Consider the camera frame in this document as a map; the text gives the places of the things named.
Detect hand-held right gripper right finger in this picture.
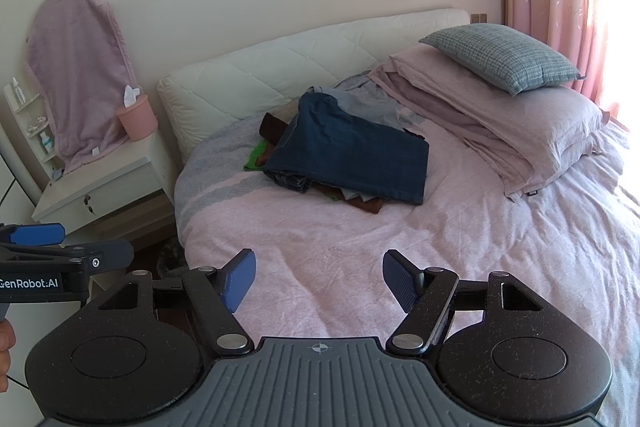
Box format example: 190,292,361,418
382,249,543,354

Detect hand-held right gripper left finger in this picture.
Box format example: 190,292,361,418
97,248,257,355

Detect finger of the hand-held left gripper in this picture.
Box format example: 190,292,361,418
0,222,66,247
0,240,135,276

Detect dark blue jeans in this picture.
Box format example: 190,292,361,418
262,92,431,206

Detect person's left hand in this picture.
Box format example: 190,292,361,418
0,321,17,394

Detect dark mesh wastebasket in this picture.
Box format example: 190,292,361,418
156,239,189,279

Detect white cabinet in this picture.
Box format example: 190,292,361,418
0,122,47,227

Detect white nightstand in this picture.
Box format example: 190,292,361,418
32,128,177,236

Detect brown garment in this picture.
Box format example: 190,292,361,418
259,113,387,216

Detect white shelf organizer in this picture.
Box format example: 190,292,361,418
2,79,67,181

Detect green garment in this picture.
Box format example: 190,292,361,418
243,139,275,172

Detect pink round bin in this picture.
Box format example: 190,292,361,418
115,94,159,142

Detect pink towel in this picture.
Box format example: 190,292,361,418
24,0,139,174

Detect grey blue garment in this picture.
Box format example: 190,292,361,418
309,73,427,140

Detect folded pink sheet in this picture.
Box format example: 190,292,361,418
369,44,556,202

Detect white quilted headboard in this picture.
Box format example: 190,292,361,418
157,8,471,164

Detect pink pillow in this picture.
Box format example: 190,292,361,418
465,83,610,198

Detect blue plaid pillow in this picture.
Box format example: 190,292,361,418
418,23,587,96

